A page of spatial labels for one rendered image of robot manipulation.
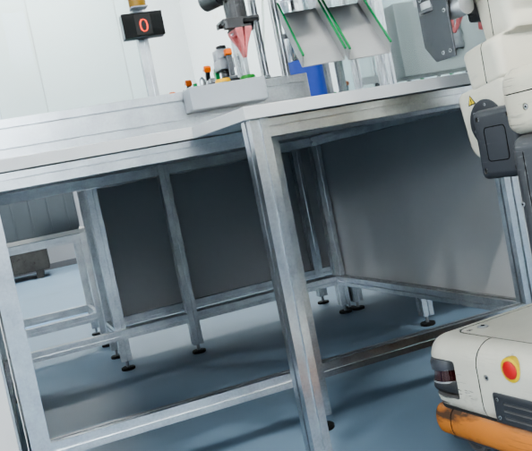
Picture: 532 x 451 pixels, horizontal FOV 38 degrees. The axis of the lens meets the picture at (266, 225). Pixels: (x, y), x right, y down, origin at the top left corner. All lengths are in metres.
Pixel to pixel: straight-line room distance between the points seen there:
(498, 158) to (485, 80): 0.21
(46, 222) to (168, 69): 7.59
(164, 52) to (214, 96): 9.45
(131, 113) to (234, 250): 1.90
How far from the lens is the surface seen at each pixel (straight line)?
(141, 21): 2.35
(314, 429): 1.80
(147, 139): 1.93
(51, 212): 4.00
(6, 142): 1.98
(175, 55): 11.49
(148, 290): 3.72
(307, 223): 3.89
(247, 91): 2.03
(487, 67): 1.77
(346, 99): 1.80
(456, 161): 2.64
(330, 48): 2.34
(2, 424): 1.97
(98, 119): 2.00
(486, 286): 2.65
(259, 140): 1.70
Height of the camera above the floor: 0.71
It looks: 4 degrees down
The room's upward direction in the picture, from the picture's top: 11 degrees counter-clockwise
